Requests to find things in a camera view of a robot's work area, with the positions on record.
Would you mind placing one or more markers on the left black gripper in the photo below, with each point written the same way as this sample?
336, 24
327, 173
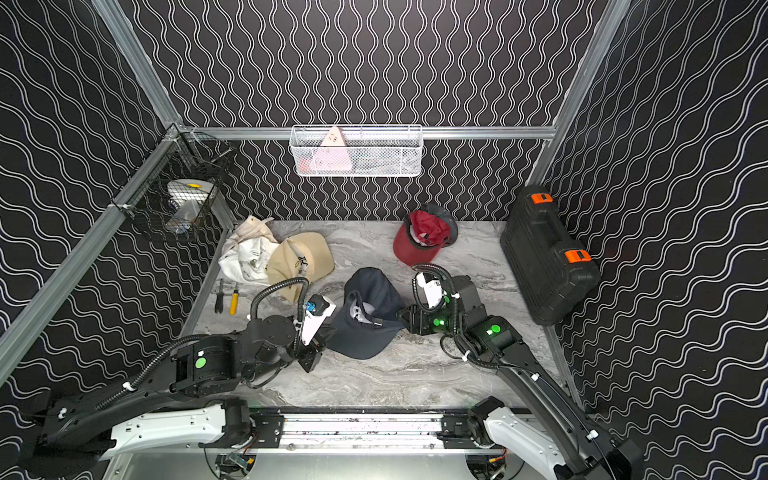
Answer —
309, 358

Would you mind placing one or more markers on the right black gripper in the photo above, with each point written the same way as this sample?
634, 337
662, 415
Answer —
418, 316

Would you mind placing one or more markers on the dark navy cap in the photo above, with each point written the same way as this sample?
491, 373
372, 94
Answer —
368, 320

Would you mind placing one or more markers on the tan cap with logo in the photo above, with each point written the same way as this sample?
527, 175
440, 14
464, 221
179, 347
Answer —
302, 255

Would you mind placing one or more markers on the white cap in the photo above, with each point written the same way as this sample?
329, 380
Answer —
246, 261

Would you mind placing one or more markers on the cream cap with text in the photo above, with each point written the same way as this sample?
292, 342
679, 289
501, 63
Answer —
252, 228

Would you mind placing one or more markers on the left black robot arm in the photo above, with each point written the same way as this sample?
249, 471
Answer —
192, 375

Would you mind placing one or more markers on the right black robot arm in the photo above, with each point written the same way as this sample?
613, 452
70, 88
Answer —
567, 443

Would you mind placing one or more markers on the grey and red cap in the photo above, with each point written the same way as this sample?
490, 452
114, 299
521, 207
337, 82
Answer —
447, 217

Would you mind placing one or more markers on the black tool case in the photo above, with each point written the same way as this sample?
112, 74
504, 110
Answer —
554, 271

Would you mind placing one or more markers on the pink triangle card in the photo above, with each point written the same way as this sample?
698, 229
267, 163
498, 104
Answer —
332, 156

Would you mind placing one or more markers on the aluminium back crossbar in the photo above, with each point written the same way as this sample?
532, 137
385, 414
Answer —
383, 131

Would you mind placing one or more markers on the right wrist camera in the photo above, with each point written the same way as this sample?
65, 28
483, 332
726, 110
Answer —
432, 289

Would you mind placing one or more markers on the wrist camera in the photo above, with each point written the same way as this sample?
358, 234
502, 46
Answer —
317, 309
432, 289

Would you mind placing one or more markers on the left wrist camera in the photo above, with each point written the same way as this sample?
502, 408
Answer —
317, 309

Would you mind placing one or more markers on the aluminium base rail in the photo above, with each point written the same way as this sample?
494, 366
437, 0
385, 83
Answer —
365, 431

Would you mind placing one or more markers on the black wire basket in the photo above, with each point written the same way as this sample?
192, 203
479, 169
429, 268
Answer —
195, 156

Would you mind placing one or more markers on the aluminium left side rail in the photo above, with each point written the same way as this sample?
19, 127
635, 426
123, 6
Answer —
23, 332

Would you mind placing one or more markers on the aluminium frame post right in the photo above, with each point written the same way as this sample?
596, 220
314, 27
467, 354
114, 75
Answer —
604, 32

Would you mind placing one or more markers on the aluminium frame post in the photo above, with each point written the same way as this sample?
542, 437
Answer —
604, 32
125, 38

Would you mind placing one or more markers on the aluminium frame post left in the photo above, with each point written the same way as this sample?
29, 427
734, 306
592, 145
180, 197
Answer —
125, 38

